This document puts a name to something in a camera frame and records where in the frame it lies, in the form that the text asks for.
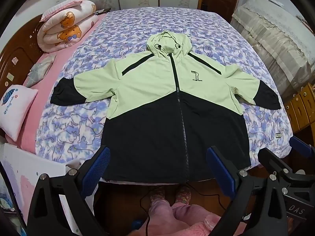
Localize patterned slipper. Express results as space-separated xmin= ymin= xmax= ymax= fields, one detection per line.
xmin=148 ymin=186 xmax=170 ymax=204
xmin=175 ymin=186 xmax=192 ymax=204

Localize person's left leg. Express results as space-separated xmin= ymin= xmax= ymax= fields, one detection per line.
xmin=147 ymin=200 xmax=178 ymax=236

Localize lace covered furniture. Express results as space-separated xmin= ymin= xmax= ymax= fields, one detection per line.
xmin=231 ymin=0 xmax=315 ymax=104

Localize blue floral blanket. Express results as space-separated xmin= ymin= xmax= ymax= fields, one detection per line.
xmin=36 ymin=7 xmax=294 ymax=168

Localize grey patterned cushion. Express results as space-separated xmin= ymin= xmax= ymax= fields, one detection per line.
xmin=25 ymin=53 xmax=57 ymax=88

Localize white bedside cabinet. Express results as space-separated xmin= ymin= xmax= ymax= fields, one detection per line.
xmin=0 ymin=143 xmax=84 ymax=229

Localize person in pink pyjamas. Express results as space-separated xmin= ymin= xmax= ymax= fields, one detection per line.
xmin=140 ymin=182 xmax=228 ymax=236

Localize pink bed sheet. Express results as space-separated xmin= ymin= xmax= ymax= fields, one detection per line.
xmin=5 ymin=12 xmax=109 ymax=153

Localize person's leg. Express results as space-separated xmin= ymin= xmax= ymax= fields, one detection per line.
xmin=147 ymin=200 xmax=178 ymax=236
xmin=172 ymin=201 xmax=223 ymax=236

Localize person's right leg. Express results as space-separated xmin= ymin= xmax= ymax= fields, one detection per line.
xmin=172 ymin=201 xmax=223 ymax=236

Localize folded bear print quilt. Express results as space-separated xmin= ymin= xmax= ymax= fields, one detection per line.
xmin=37 ymin=0 xmax=99 ymax=53

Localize yellow wooden cabinet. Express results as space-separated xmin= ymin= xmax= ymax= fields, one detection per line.
xmin=284 ymin=83 xmax=315 ymax=133

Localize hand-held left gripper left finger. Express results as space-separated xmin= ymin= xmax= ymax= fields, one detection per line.
xmin=27 ymin=146 xmax=111 ymax=236

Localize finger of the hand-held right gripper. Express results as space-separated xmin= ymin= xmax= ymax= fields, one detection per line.
xmin=283 ymin=136 xmax=315 ymax=186
xmin=257 ymin=147 xmax=296 ymax=181

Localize white pillow with blue print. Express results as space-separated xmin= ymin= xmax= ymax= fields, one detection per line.
xmin=0 ymin=84 xmax=39 ymax=142

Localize green and black hooded jacket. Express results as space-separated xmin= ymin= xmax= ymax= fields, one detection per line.
xmin=50 ymin=29 xmax=281 ymax=183

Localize wooden headboard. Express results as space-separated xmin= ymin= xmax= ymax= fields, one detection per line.
xmin=0 ymin=13 xmax=45 ymax=99

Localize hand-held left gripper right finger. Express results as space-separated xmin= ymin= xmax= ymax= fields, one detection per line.
xmin=206 ymin=146 xmax=289 ymax=236

